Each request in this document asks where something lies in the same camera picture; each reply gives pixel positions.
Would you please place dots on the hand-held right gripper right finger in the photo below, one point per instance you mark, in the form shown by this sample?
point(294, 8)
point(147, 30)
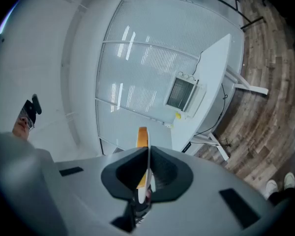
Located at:
point(206, 205)

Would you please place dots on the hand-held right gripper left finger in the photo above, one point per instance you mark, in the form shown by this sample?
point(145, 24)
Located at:
point(93, 193)

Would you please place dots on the white microwave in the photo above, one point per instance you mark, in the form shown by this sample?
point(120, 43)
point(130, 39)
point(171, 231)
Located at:
point(180, 92)

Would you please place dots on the black power strip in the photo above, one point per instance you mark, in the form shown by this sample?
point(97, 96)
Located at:
point(186, 147)

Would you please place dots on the person's white shoe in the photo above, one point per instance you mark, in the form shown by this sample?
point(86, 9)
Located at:
point(289, 181)
point(271, 188)

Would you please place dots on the person's white printed t-shirt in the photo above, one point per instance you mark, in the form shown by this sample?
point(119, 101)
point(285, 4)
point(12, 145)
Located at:
point(17, 181)

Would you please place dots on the plastic bottle yellowish liquid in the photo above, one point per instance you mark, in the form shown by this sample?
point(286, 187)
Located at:
point(167, 125)

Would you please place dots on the yellow oblong object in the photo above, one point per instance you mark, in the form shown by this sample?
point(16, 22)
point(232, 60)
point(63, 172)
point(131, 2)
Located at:
point(178, 115)

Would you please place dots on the white table leg frame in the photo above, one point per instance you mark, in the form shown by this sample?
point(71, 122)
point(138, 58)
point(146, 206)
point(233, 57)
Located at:
point(220, 149)
point(250, 87)

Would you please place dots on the black head-mounted camera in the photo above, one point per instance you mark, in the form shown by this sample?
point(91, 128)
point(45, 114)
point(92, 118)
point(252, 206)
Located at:
point(32, 107)

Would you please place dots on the black metal desk frame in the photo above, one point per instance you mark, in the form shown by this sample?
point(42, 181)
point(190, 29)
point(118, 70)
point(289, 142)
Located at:
point(252, 22)

